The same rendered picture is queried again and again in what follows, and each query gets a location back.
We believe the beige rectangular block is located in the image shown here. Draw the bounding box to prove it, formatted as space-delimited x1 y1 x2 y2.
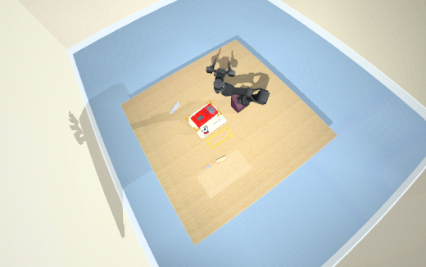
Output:
216 156 226 164

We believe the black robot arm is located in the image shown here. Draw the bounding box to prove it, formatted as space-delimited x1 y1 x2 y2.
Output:
213 68 270 106

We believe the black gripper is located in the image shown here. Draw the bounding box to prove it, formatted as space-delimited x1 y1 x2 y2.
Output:
206 59 236 83

